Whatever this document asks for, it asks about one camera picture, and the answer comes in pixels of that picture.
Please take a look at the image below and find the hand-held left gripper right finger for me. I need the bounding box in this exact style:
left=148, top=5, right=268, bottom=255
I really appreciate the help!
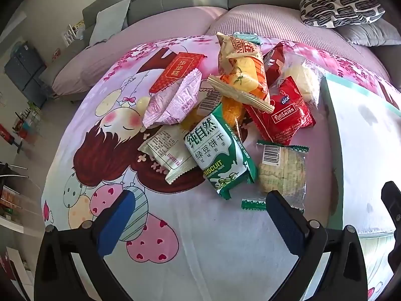
left=263, top=190, right=368, bottom=301

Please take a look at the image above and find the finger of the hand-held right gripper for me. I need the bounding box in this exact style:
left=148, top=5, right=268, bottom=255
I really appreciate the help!
left=380, top=180, right=401, bottom=236

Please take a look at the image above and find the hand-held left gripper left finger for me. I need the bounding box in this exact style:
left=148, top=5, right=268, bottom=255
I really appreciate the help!
left=34, top=190, right=148, bottom=301

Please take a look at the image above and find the white box with teal rim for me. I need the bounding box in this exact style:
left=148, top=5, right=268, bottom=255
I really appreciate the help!
left=320, top=73, right=401, bottom=248

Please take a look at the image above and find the clear green-edged cracker packet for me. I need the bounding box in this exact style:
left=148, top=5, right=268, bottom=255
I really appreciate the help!
left=241, top=140, right=309, bottom=212

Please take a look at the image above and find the white pale snack packet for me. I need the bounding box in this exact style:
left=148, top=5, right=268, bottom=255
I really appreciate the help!
left=138, top=125, right=201, bottom=184

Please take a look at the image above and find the green biscuit packet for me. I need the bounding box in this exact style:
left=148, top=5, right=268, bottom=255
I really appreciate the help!
left=184, top=103, right=257, bottom=199

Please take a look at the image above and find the red flower-print wafer packet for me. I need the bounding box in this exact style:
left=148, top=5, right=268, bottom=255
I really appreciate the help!
left=244, top=77, right=316, bottom=146

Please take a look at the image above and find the orange cake packet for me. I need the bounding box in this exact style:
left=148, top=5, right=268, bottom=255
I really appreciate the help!
left=180, top=89, right=249, bottom=141

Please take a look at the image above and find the pink swiss roll packet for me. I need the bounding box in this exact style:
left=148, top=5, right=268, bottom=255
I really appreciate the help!
left=142, top=68, right=203, bottom=129

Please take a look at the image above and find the clear packet with white pastry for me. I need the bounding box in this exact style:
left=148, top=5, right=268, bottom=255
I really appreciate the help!
left=269, top=50, right=325, bottom=109

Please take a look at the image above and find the red milk biscuit packet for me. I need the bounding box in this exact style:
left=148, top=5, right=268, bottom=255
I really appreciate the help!
left=262, top=42, right=285, bottom=85

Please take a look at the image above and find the beige orange bread packet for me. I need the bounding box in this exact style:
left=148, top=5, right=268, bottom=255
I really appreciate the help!
left=207, top=32, right=274, bottom=113

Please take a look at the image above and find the red snack packet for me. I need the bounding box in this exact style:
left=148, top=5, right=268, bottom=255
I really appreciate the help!
left=149, top=52, right=207, bottom=95

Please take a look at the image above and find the small teal snack packet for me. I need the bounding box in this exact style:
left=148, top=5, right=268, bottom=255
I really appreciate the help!
left=232, top=32, right=260, bottom=46

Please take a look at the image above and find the printed pink blanket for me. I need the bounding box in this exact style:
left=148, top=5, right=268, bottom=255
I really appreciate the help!
left=41, top=34, right=401, bottom=301

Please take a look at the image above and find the blue cabinet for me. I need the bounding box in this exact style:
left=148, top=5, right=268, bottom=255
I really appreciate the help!
left=4, top=42, right=47, bottom=107

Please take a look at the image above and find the white side rack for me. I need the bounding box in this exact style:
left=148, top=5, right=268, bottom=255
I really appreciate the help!
left=62, top=21, right=86, bottom=47

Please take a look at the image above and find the black white patterned pillow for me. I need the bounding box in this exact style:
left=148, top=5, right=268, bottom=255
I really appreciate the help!
left=299, top=0, right=386, bottom=27

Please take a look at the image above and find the light grey pillow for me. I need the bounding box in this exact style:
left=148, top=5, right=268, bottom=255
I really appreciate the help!
left=89, top=0, right=132, bottom=46

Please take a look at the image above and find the pink sofa cover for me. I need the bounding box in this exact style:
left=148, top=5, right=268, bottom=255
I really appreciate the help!
left=52, top=5, right=392, bottom=96

